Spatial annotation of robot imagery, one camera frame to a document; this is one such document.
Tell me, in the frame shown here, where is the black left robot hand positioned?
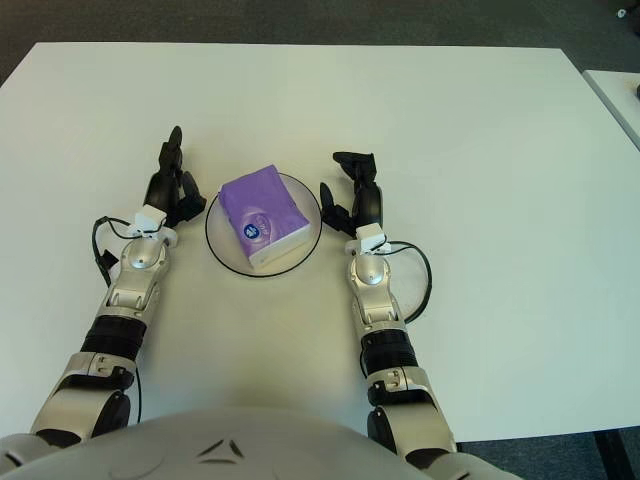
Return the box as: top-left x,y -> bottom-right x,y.
144,125 -> 209,234

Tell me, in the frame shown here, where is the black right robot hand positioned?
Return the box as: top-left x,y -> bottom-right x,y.
319,150 -> 386,241

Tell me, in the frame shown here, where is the purple tissue paper pack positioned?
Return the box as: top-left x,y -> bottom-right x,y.
218,163 -> 312,274

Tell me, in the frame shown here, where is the white plate with black rim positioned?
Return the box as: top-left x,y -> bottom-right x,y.
204,173 -> 323,279

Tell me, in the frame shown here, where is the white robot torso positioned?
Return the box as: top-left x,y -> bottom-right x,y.
0,407 -> 526,480

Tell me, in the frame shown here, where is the white side table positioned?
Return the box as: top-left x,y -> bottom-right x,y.
583,69 -> 640,154

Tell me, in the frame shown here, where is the black table leg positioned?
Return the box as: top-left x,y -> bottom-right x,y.
594,429 -> 632,480

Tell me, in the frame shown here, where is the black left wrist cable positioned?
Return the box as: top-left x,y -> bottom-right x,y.
91,215 -> 151,289

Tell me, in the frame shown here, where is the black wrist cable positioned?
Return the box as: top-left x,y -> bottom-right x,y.
382,240 -> 432,324
91,215 -> 151,289

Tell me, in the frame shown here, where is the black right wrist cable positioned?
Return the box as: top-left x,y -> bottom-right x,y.
382,240 -> 432,324

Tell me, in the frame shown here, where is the black left elbow cable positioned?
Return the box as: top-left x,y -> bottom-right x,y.
132,367 -> 145,429

